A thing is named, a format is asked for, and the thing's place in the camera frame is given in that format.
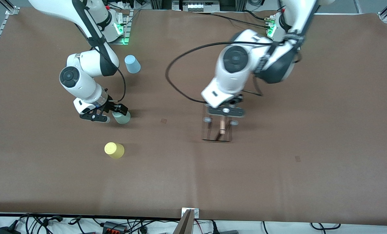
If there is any pale green plastic cup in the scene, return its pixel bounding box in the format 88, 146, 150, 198
112, 110, 131, 125

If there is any black wire cup holder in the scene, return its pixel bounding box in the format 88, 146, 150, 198
202, 115, 239, 143

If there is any yellow plastic cup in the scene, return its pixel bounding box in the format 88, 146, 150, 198
104, 142, 125, 160

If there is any light blue plastic cup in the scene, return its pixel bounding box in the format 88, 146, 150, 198
124, 55, 141, 74

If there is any grey control box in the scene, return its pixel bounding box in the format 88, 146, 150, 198
172, 0, 220, 13

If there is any red and black connector block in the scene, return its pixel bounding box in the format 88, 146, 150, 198
103, 221, 128, 233

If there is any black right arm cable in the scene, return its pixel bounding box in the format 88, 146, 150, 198
94, 45, 127, 103

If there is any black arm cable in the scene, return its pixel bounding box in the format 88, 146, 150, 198
94, 45, 127, 103
165, 41, 273, 104

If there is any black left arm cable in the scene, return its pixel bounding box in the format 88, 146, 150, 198
165, 41, 273, 104

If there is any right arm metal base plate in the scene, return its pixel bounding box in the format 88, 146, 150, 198
107, 10, 131, 45

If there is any silver metal bracket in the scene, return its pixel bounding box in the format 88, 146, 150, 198
181, 208, 199, 219

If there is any brown camera post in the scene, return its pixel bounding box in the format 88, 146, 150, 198
173, 209, 195, 234

